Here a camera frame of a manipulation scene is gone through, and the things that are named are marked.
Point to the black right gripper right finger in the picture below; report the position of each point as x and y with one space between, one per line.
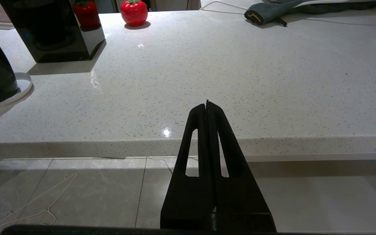
238 202

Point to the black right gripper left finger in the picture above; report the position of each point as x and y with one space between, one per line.
189 202

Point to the grey oven mitt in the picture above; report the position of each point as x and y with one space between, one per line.
269 12

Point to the red tomato-shaped timer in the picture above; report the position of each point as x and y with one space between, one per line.
134 13

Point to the white round coaster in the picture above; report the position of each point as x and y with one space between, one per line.
23 85

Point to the black tissue box white lid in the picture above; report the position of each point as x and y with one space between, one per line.
47 36

